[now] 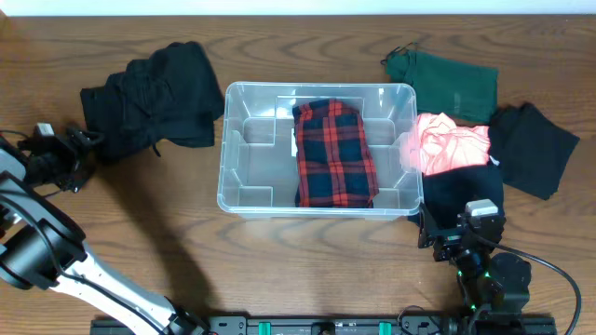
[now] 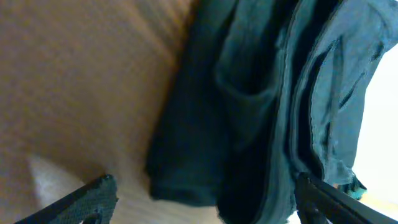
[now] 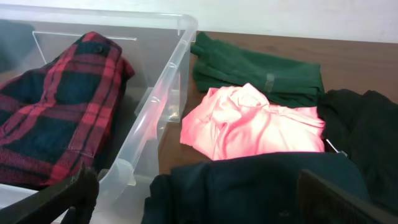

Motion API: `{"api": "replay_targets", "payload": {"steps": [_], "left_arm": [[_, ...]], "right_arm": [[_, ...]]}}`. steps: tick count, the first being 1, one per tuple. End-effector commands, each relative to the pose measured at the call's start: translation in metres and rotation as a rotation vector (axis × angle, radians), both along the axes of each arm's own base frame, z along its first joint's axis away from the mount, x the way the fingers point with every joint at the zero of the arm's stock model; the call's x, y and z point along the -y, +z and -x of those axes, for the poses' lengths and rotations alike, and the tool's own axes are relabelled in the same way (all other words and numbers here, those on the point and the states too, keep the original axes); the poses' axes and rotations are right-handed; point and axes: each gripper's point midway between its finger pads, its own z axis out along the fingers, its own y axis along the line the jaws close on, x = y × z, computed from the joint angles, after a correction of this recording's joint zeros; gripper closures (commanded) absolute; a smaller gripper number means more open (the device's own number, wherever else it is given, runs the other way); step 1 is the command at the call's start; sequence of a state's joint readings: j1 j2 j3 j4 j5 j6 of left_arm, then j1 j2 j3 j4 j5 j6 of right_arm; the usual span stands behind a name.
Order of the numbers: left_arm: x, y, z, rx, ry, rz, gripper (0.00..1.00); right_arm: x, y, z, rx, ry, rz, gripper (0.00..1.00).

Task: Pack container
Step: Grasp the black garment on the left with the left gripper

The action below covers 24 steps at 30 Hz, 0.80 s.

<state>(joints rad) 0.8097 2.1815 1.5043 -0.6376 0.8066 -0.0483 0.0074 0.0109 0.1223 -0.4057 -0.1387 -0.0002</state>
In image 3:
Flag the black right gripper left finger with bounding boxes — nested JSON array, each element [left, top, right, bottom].
[[1, 166, 99, 224]]

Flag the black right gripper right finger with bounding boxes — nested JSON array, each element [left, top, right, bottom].
[[297, 170, 397, 224]]

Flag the red navy plaid shirt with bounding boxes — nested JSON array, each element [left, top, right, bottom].
[[1, 32, 134, 189]]

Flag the clear plastic storage bin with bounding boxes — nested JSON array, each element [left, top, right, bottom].
[[1, 4, 198, 223]]

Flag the dark navy folded garment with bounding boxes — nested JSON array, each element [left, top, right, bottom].
[[142, 152, 371, 224]]

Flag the black folded cloth far right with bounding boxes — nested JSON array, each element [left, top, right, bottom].
[[317, 90, 397, 214]]

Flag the pink crumpled garment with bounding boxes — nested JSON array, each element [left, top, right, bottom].
[[180, 83, 325, 161]]

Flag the dark green folded garment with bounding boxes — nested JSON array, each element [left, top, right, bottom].
[[190, 32, 325, 108]]

